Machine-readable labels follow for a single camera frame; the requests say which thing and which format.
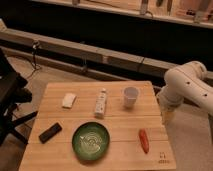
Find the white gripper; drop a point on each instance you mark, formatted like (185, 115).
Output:
(167, 112)

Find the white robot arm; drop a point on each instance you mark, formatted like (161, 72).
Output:
(185, 82)

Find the green ceramic bowl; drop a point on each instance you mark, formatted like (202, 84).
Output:
(90, 141)

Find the white tube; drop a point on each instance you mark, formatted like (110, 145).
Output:
(101, 104)

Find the white sponge block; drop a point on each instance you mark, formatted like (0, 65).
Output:
(68, 100)

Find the black rectangular block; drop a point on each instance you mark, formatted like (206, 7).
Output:
(50, 132)

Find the black chair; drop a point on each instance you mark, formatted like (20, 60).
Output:
(12, 91)

